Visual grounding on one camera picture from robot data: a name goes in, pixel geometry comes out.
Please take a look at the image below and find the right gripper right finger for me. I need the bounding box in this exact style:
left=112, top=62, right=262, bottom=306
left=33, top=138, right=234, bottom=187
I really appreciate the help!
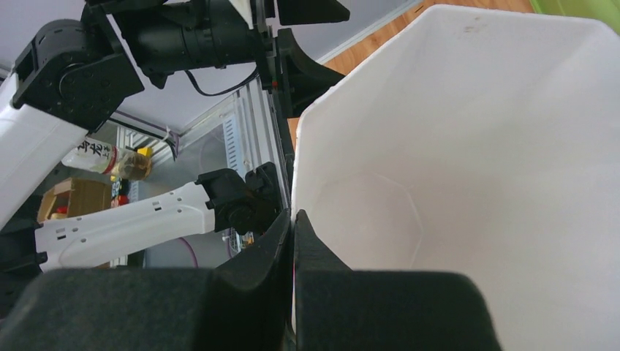
left=294, top=211, right=501, bottom=350

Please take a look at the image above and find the clear drink bottle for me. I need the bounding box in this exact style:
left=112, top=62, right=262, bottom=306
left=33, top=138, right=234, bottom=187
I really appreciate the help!
left=61, top=137, right=152, bottom=181

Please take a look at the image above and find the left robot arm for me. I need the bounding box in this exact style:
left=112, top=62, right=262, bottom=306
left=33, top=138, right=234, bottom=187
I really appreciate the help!
left=1, top=1, right=350, bottom=304

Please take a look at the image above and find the brown cardboard box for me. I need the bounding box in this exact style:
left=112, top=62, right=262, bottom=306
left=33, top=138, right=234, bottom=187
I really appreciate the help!
left=37, top=178, right=112, bottom=223

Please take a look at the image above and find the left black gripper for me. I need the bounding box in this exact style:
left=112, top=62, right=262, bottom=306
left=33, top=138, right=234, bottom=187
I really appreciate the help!
left=181, top=0, right=350, bottom=118

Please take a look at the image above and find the white plastic bin liner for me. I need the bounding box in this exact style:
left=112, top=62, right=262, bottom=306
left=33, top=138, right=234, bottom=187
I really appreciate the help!
left=292, top=5, right=619, bottom=350

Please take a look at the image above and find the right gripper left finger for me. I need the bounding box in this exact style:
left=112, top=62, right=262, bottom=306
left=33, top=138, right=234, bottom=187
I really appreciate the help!
left=1, top=210, right=292, bottom=350

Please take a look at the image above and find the large green plastic container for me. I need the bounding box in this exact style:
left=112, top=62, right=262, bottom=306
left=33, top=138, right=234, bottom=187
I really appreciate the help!
left=529, top=0, right=619, bottom=26

